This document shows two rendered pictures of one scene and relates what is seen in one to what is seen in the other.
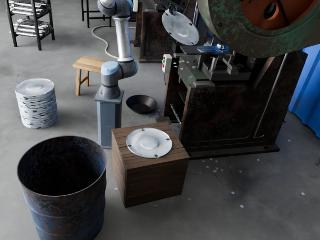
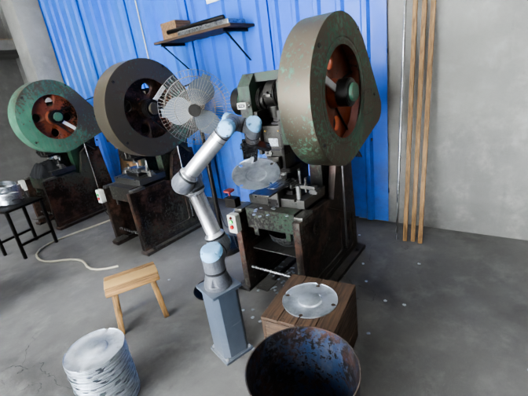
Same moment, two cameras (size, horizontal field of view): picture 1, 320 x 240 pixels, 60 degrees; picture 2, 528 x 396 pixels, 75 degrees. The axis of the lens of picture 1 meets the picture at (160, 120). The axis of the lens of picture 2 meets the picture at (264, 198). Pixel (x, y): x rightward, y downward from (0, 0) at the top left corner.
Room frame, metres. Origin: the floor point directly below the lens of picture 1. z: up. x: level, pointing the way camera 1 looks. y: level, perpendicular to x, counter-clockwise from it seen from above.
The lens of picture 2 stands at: (0.19, 1.02, 1.50)
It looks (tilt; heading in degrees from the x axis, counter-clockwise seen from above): 20 degrees down; 326
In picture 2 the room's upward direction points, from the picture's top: 8 degrees counter-clockwise
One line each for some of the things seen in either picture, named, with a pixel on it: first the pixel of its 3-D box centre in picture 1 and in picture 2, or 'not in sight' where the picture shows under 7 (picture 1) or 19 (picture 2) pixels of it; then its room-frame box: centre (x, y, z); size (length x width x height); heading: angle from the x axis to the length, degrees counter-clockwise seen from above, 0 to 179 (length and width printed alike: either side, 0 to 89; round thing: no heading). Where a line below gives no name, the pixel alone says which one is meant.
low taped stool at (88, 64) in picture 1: (95, 78); (137, 297); (2.42, 0.69, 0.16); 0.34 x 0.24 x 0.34; 80
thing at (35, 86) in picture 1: (35, 86); (94, 348); (1.88, 1.03, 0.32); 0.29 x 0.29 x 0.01
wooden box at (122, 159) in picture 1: (146, 162); (312, 326); (1.34, 0.05, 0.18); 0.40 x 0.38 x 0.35; 115
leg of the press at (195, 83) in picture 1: (243, 106); (332, 220); (1.77, -0.60, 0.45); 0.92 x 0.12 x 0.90; 108
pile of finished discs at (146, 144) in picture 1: (149, 142); (309, 299); (1.34, 0.05, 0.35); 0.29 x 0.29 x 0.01
